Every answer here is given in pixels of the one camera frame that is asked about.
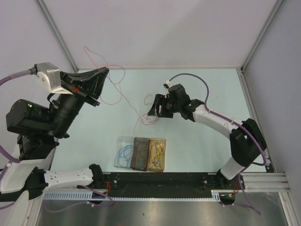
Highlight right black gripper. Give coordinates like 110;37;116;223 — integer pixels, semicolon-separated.
147;94;181;119

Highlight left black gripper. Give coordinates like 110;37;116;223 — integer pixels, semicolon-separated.
46;66;111;137

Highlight orange thin cable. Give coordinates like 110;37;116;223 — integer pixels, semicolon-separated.
140;94;158;126

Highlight pink thin cable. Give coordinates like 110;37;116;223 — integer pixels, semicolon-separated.
83;46;151;121

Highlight brown thin cable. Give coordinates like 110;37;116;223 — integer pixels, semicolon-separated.
149;143;164;169

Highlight yellow thin cable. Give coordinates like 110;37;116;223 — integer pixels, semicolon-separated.
149;140;165;165

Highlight blue thin cable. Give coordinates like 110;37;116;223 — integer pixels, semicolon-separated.
117;145;134;167

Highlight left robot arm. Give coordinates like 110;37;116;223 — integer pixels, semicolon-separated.
0;62;109;226

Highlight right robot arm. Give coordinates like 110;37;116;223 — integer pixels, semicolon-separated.
147;84;267;189

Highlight amber plastic bin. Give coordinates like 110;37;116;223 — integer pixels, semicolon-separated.
147;138;166;173

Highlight dark grey plastic bin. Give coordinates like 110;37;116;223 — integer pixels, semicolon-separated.
131;137;150;171

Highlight clear plastic bin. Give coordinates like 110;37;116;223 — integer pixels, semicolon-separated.
114;137;135;169

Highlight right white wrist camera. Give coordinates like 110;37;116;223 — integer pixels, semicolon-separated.
163;80;173;90

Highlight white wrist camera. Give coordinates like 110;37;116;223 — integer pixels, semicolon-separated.
29;62;72;95
163;80;173;90

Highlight white thin cable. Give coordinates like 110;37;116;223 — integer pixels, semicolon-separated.
134;114;151;138

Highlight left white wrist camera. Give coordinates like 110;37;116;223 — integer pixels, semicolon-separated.
29;62;72;95

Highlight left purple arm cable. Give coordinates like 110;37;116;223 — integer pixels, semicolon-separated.
0;70;113;210

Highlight left aluminium corner post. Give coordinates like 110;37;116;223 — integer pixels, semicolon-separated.
34;0;79;72

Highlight aluminium corner post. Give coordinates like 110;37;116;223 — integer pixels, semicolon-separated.
34;0;79;72
240;0;286;73

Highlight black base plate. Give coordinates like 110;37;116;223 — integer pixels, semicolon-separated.
88;172;238;199

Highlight white slotted cable duct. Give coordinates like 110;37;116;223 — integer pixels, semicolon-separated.
43;190;223;202

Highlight aluminium frame rail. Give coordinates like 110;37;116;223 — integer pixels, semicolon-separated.
242;172;291;193

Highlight right aluminium corner post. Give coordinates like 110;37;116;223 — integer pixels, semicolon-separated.
240;0;286;73

